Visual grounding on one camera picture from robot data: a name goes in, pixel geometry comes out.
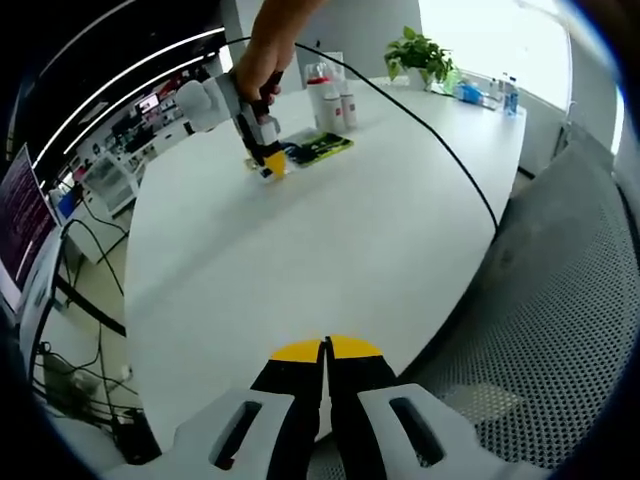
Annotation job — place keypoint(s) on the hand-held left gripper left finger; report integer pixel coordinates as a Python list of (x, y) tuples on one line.
[(290, 400)]

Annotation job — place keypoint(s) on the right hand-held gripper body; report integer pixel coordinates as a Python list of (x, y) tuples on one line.
[(205, 102)]

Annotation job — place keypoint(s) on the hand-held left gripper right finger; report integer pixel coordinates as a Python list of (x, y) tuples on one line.
[(360, 400)]

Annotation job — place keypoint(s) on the green and black packet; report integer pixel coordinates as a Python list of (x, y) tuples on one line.
[(322, 147)]

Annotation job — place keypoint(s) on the red-banded clear-capped skincare bottle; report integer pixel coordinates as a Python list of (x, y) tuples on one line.
[(317, 100)]

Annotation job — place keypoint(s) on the white skincare squeeze tube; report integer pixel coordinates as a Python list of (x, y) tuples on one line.
[(336, 70)]

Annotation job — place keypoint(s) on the blue-labelled water bottle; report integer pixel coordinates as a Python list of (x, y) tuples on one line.
[(510, 97)]

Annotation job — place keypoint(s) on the person's right hand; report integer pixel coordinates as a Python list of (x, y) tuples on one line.
[(265, 65)]

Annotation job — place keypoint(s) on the white shelf cabinet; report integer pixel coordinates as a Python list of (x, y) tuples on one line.
[(112, 182)]

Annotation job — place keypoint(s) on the potted green plant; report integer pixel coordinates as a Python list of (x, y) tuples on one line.
[(420, 55)]

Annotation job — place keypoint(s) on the blue plastic bag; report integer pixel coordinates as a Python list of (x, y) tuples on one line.
[(470, 92)]

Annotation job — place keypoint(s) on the laptop with purple screen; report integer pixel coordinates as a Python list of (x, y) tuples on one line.
[(22, 220)]

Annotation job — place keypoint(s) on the black-legged white desk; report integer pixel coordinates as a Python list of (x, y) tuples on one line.
[(42, 290)]

